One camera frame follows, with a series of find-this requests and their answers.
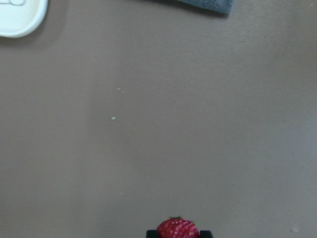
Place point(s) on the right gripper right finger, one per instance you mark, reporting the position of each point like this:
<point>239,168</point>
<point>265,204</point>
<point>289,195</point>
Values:
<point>206,234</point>

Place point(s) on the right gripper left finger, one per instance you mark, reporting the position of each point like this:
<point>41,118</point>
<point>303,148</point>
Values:
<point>151,234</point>

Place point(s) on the red strawberry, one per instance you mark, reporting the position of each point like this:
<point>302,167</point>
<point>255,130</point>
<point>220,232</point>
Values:
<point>177,227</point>

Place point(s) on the grey folded cloth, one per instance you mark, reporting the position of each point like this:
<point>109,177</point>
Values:
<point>223,7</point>

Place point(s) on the cream rabbit tray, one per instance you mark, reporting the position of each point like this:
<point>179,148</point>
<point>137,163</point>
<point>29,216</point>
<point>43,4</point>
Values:
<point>19,18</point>

